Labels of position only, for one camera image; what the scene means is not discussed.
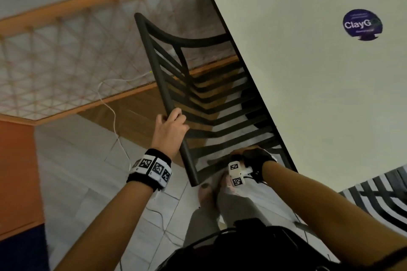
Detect person's left hand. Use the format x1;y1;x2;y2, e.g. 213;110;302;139
151;108;191;160

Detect person's right hand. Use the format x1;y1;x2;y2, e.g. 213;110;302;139
229;147;278;183

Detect black slatted metal chair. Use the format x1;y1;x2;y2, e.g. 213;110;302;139
338;165;407;240
134;12;298;187

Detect person's left forearm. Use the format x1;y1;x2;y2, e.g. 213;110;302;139
53;181;160;271

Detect person's right forearm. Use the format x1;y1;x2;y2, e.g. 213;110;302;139
262;161;407;271

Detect black wristband with marker tags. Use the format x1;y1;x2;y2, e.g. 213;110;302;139
126;148;173;193

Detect person's grey trouser legs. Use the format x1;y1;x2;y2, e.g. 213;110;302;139
184;175;306;250

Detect person's foot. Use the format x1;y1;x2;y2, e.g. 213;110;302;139
198;183;224;216

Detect black chest pack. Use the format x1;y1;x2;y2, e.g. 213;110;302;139
171;218;341;271

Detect orange wooden panel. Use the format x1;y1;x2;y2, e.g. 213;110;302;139
0;118;46;241

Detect round purple sticker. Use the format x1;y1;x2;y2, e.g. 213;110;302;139
342;9;383;41

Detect dark blue mat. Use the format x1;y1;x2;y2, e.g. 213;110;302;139
0;223;50;271

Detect white wrist camera marker block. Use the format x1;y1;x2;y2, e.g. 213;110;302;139
227;161;255;187

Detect white cable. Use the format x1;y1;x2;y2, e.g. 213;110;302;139
97;71;185;248

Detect wooden frame woven lattice bench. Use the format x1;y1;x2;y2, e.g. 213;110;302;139
0;0;243;126

